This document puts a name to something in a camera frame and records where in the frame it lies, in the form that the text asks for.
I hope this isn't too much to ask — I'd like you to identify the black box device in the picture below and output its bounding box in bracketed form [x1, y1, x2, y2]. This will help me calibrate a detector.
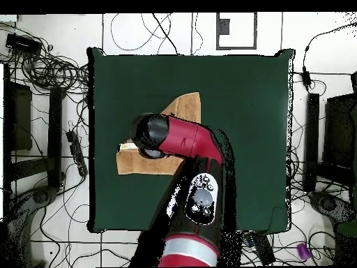
[5, 33, 43, 56]

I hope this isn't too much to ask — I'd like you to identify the black power strip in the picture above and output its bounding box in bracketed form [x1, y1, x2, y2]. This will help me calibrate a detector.
[250, 233, 277, 267]
[66, 130, 89, 177]

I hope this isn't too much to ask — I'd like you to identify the grey rectangular frame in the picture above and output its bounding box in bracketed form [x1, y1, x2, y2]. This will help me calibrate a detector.
[215, 12, 258, 52]

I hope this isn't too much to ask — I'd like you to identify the orange-brown terry towel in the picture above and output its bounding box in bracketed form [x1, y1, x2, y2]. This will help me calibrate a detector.
[115, 91, 202, 177]

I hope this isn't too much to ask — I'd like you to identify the black inline cable adapter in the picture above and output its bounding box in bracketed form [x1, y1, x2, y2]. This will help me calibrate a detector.
[302, 66, 314, 92]

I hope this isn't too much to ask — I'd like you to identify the small purple object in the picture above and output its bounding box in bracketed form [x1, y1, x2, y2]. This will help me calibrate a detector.
[296, 242, 312, 261]

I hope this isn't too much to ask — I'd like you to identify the black metal bar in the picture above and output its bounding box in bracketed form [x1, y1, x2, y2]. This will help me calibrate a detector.
[303, 93, 321, 193]
[46, 87, 67, 188]

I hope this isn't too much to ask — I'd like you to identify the dark green table cloth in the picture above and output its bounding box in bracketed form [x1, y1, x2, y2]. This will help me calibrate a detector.
[86, 47, 296, 235]

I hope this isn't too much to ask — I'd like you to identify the tangle of black cables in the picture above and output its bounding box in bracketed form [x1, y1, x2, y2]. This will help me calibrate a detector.
[16, 51, 90, 95]

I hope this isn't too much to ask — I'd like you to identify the dark flat panel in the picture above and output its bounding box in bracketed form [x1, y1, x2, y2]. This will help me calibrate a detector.
[322, 93, 357, 169]
[3, 64, 33, 152]

